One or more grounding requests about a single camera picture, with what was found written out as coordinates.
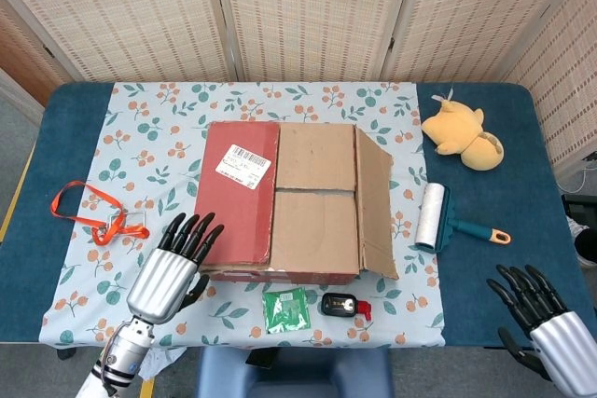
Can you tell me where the red cardboard shipping box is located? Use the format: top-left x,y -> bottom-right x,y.
193,120 -> 400,286

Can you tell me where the woven folding screen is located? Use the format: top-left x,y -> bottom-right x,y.
0,0 -> 597,171

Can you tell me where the green foil sachet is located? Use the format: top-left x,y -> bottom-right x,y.
260,288 -> 312,335

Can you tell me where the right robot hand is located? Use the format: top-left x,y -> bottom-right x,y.
486,264 -> 597,397

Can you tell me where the yellow plush toy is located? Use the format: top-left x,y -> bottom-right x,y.
421,85 -> 506,172

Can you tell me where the floral print tablecloth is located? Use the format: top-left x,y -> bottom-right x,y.
39,80 -> 447,350

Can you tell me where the orange ribbon lanyard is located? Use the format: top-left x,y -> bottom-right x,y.
49,180 -> 151,247

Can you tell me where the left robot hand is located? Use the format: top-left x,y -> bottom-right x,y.
125,212 -> 226,324

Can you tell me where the teal handled lint roller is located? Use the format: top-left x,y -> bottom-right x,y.
413,182 -> 512,254

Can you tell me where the clear badge holder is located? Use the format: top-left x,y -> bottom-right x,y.
107,209 -> 146,231

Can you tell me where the crumpled white paper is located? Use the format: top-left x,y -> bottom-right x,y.
138,347 -> 187,380

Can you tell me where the black ink bottle red cap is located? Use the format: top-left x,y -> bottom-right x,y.
320,292 -> 374,323

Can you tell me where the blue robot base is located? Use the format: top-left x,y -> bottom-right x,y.
195,346 -> 396,398

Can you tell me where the black item beside table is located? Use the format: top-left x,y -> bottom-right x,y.
562,192 -> 597,271

